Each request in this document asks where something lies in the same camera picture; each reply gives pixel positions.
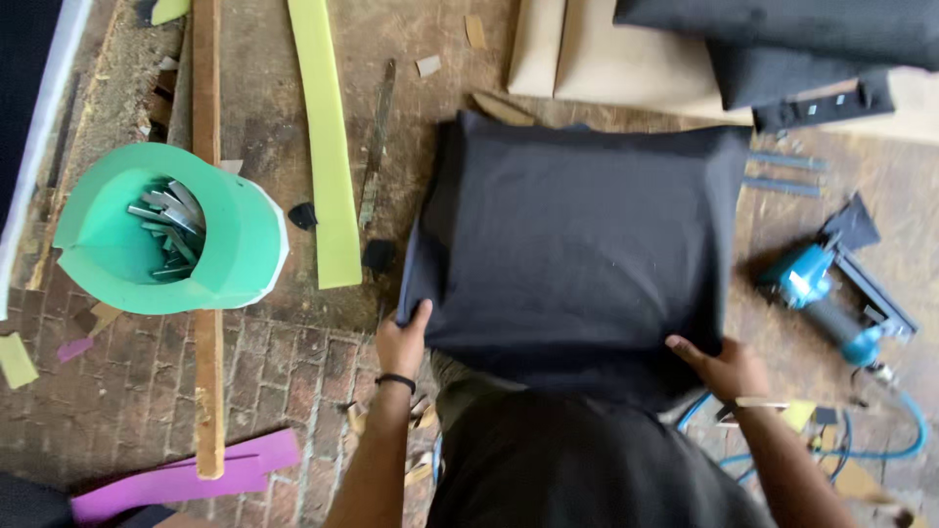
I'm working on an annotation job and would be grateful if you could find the pile of metal staple strips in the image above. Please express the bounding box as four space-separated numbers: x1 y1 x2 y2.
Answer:
127 179 207 283

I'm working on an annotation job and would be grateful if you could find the person's left hand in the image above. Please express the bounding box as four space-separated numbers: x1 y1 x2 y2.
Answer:
375 298 434 381

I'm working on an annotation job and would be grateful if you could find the person's right hand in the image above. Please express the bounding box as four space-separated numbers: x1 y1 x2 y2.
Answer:
665 335 770 403

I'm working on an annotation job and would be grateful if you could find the long wooden stick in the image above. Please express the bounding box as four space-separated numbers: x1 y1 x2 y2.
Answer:
190 0 226 481

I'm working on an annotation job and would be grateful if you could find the blue pneumatic staple gun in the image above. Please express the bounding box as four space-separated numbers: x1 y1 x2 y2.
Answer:
758 233 919 368

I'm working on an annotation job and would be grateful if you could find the black fabric cushion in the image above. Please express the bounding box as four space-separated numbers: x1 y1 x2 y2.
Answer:
395 110 754 412

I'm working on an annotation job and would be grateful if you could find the metal file blade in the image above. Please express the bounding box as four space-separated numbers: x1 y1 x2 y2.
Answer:
358 59 398 228

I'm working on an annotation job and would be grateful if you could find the black fabric strip with staples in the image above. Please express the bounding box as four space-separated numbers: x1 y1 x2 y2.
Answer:
752 73 897 134

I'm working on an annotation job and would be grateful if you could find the purple foam strip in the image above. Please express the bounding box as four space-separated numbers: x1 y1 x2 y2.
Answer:
69 428 302 524

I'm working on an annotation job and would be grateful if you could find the blue air hose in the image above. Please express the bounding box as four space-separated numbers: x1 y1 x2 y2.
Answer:
675 390 929 486

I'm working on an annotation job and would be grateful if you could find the small purple foam scrap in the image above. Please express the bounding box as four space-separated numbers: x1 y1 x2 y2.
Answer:
56 337 95 364

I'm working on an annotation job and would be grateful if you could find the black upholstered panel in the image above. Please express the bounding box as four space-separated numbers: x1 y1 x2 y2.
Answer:
613 0 939 111

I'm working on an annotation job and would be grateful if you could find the black wristband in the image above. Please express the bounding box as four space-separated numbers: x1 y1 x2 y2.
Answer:
374 373 418 396

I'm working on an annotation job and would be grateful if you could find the black triangular fabric scrap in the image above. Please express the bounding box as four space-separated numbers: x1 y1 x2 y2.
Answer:
821 192 881 252

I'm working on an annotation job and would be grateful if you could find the green foam cup holder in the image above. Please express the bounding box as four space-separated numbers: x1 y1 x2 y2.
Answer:
53 142 290 315

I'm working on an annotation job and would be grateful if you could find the white foam board edge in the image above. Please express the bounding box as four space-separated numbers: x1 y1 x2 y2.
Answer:
0 0 95 321

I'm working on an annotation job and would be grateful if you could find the person's dark shirt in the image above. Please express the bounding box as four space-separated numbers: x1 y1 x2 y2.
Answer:
427 351 779 528

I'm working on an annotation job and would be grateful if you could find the yellow-green foam scrap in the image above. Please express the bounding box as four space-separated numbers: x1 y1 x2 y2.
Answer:
0 332 40 390

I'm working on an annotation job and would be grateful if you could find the yellow-green foam strip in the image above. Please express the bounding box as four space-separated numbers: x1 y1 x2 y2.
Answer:
287 0 364 290

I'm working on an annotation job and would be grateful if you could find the grey staple strip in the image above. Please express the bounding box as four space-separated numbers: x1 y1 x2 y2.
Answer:
742 175 822 199
748 150 827 173

